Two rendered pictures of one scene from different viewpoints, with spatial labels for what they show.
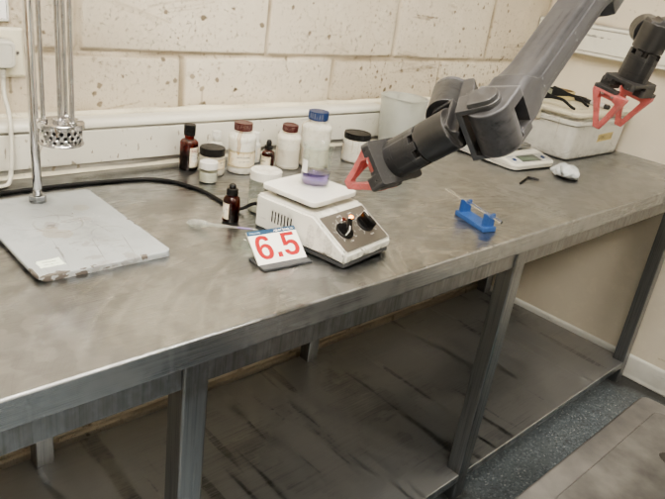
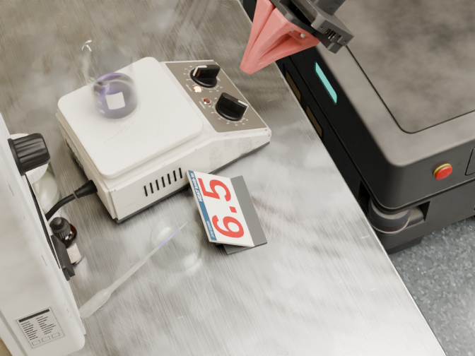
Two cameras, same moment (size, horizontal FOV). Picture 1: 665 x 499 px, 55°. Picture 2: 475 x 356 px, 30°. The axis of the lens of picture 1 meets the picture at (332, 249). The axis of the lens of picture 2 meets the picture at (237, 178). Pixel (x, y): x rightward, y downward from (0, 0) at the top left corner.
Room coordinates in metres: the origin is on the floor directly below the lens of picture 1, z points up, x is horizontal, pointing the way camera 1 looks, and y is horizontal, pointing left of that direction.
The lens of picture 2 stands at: (0.69, 0.52, 1.57)
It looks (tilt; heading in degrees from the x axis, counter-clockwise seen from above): 56 degrees down; 297
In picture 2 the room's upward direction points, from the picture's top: 4 degrees counter-clockwise
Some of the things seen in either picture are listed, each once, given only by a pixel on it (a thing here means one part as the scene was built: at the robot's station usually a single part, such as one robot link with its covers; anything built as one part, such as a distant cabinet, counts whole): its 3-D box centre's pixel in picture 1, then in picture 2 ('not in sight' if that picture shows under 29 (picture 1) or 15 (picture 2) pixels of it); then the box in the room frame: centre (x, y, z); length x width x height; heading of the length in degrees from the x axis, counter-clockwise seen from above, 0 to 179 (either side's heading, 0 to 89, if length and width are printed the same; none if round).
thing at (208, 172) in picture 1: (208, 171); not in sight; (1.26, 0.27, 0.77); 0.04 x 0.04 x 0.04
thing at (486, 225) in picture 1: (476, 214); not in sight; (1.24, -0.28, 0.77); 0.10 x 0.03 x 0.04; 27
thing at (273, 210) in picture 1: (318, 217); (156, 129); (1.04, 0.03, 0.79); 0.22 x 0.13 x 0.08; 55
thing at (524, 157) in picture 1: (500, 149); not in sight; (1.85, -0.44, 0.77); 0.26 x 0.19 x 0.05; 40
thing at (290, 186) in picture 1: (310, 189); (129, 115); (1.05, 0.05, 0.83); 0.12 x 0.12 x 0.01; 55
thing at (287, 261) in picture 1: (279, 248); (226, 206); (0.93, 0.08, 0.77); 0.09 x 0.06 x 0.04; 130
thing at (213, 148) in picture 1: (212, 159); not in sight; (1.32, 0.28, 0.78); 0.05 x 0.05 x 0.06
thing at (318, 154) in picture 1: (318, 163); (109, 80); (1.07, 0.05, 0.87); 0.06 x 0.05 x 0.08; 155
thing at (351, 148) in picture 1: (355, 146); not in sight; (1.59, -0.02, 0.79); 0.07 x 0.07 x 0.07
